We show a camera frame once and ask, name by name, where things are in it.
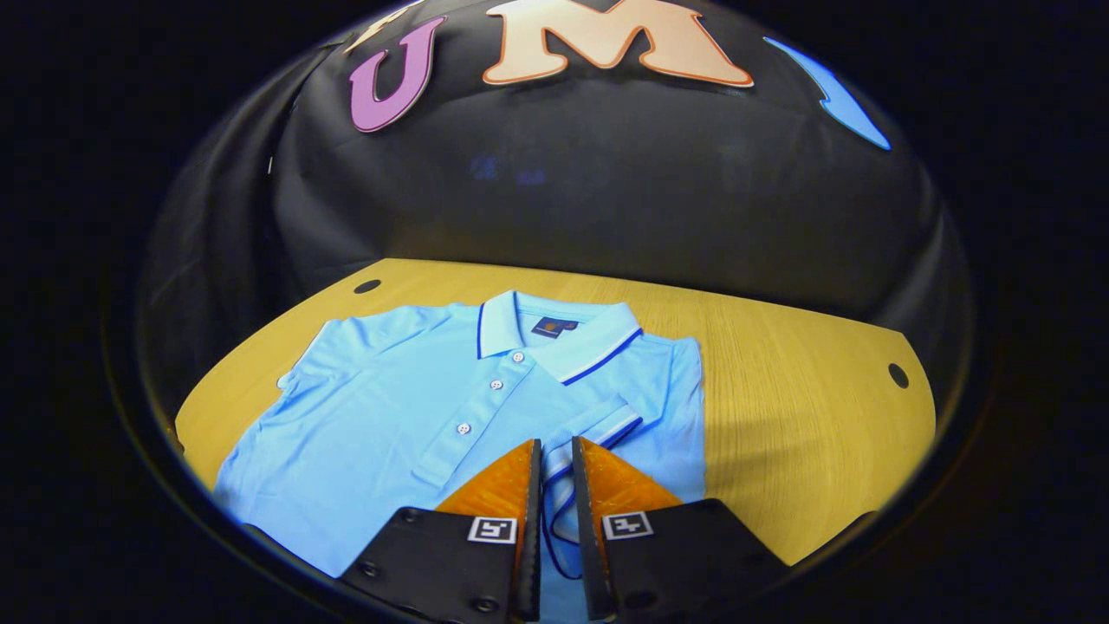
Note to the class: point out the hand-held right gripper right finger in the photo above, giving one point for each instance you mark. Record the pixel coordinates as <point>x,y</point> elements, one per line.
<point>585,520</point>

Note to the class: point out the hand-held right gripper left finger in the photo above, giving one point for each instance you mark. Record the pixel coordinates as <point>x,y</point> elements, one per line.
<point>530,520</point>

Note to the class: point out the light blue T-shirt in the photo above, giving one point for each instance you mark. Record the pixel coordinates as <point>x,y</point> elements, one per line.
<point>390,416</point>

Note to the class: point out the black backdrop cloth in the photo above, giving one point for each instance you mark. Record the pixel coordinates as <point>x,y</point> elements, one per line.
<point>606,199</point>

